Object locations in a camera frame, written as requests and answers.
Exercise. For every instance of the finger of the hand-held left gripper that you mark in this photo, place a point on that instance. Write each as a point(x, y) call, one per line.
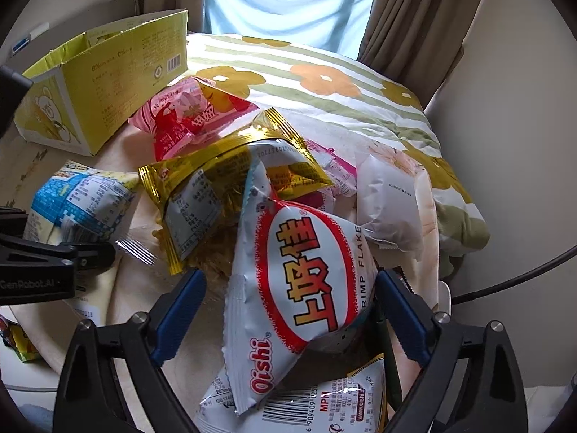
point(67, 255)
point(13, 83)

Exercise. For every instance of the plain white snack packet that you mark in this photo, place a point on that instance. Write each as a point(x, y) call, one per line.
point(392, 203)

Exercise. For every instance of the white table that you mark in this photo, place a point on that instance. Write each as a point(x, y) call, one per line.
point(444, 297)

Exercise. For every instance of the small pink snack packet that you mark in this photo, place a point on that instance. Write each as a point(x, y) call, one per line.
point(336, 167)

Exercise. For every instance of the yellow cardboard box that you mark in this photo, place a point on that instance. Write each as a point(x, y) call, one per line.
point(90, 99)

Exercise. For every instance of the pink red snack packet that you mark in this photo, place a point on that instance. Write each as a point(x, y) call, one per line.
point(189, 117)

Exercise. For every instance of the yellow green snack packet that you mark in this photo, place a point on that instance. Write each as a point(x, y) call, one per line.
point(16, 340)

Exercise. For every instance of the white packet with barcode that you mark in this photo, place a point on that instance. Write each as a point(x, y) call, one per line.
point(324, 406)

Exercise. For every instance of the light blue sheer curtain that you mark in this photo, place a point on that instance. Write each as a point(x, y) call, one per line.
point(288, 4)

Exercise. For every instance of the floral striped blanket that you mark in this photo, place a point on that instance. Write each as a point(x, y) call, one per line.
point(342, 94)

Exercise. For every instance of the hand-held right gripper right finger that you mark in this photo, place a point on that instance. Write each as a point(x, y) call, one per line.
point(403, 318)

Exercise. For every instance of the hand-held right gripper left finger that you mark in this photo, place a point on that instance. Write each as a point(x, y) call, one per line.
point(178, 315)

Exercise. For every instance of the white snack packet red oval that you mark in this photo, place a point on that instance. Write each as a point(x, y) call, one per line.
point(306, 279)

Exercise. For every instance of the gold foil snack packet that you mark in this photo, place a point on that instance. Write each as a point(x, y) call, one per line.
point(198, 189)

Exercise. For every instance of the blue white snack packet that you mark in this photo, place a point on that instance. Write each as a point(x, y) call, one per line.
point(76, 198)

